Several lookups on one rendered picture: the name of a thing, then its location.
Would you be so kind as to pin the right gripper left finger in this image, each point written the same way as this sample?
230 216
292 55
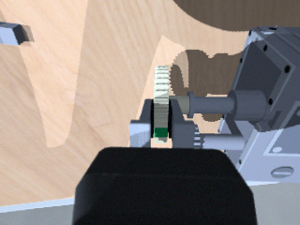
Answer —
142 130

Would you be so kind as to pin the grey engine case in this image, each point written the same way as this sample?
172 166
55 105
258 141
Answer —
262 136

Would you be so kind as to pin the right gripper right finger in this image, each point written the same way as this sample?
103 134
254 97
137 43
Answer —
181 131

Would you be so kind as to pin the grey camshaft with gear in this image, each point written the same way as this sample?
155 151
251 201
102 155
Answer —
188 104

